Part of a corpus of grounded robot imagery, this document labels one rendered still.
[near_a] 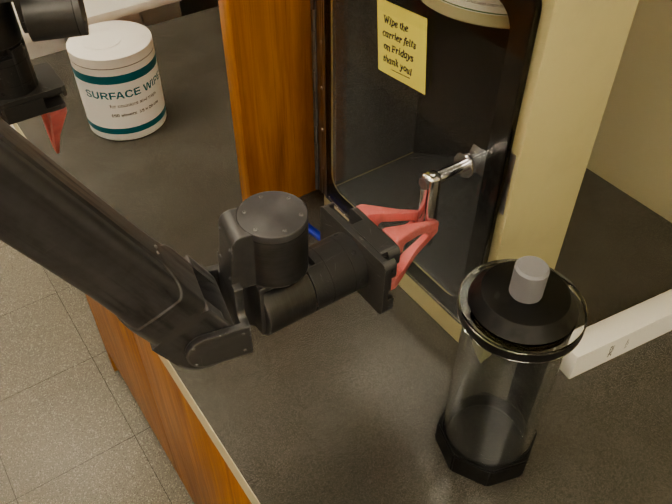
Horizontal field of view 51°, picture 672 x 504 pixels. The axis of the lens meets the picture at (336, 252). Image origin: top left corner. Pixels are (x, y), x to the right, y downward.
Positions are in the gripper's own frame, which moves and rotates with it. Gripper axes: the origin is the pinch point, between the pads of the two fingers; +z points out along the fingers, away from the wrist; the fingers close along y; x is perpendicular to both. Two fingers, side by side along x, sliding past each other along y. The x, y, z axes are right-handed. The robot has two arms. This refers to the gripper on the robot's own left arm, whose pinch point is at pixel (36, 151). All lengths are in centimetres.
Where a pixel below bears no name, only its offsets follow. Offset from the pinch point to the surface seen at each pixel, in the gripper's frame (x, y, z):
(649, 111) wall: -33, 76, 5
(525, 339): -58, 23, -7
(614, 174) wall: -32, 76, 17
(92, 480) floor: 25, -12, 110
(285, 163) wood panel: -9.0, 29.7, 9.0
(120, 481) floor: 21, -6, 110
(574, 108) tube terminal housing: -46, 39, -16
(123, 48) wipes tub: 20.7, 19.4, 1.4
